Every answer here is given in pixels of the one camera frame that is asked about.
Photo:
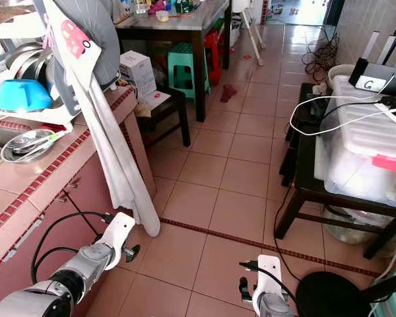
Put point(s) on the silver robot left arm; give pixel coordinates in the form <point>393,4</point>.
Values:
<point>86,264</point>

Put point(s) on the red plastic stool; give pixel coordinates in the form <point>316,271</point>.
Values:
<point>213,56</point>

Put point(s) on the small pale cup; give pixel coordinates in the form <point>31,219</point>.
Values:
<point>162,16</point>

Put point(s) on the small dark side table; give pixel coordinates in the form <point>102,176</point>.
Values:
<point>175,99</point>

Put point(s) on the green plastic item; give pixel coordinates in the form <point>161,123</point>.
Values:
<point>186,5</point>

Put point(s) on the white bucket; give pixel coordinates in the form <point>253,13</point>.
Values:
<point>336,71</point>

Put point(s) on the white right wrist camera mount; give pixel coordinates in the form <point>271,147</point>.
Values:
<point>267,277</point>

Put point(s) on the white dish rack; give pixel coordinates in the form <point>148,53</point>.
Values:
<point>20,122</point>

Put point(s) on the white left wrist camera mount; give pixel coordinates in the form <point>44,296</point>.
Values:
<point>117,232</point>

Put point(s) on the white folding chair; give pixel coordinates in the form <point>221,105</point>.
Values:
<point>239,6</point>

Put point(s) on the pink plastic item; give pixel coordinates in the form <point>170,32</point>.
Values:
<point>156,6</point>

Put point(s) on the green plastic stool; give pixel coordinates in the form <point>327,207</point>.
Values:
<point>185,56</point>

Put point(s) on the clear storage box white lid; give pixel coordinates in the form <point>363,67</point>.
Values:
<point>356,158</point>

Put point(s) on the dark red floor cloth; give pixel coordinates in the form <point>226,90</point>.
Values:
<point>228,94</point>

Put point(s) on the large dark dining table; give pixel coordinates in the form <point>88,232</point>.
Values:
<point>191,20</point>

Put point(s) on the white cardboard box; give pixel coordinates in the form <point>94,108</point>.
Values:
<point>137,72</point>

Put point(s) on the black box white label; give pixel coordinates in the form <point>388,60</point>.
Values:
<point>373,67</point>

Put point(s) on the blue plastic bowl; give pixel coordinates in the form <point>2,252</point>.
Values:
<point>23,98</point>

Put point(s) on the black fan pole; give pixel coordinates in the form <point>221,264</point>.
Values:
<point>383,292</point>

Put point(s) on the white towel red print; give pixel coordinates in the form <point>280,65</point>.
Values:
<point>115,152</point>

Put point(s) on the large pale round basin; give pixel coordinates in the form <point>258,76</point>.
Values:
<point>353,228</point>

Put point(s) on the teal plastic object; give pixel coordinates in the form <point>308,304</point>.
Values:
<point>393,310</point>

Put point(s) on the dark wooden bench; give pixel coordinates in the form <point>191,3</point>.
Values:
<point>300,188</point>

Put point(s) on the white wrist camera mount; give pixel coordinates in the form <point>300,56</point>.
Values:
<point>117,232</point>
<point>267,277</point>

